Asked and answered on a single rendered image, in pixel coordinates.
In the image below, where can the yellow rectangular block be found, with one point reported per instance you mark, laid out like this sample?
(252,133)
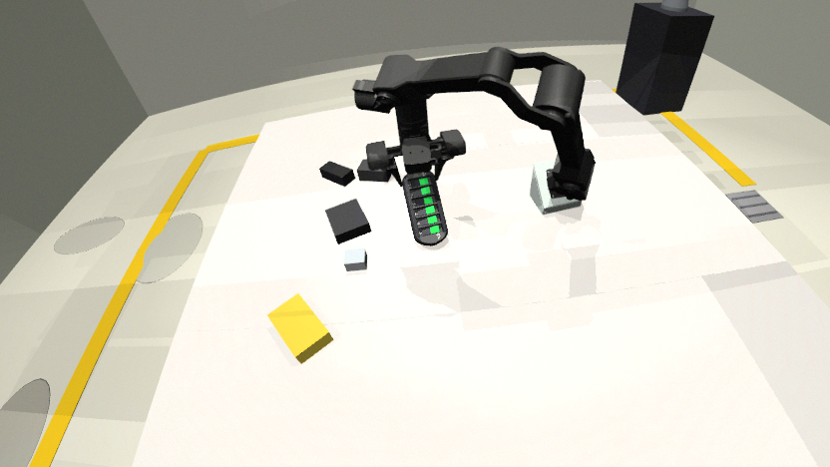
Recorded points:
(300,328)

